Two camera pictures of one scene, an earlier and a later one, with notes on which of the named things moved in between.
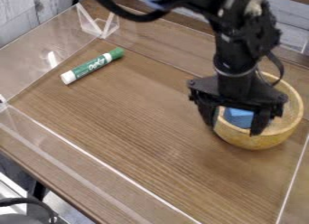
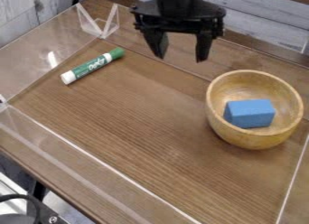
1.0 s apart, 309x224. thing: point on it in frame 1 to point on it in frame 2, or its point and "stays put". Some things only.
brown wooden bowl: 277,130 stays put
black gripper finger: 262,116 to 203,45
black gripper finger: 206,107 to 158,41
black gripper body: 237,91 to 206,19
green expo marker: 103,60 stays put
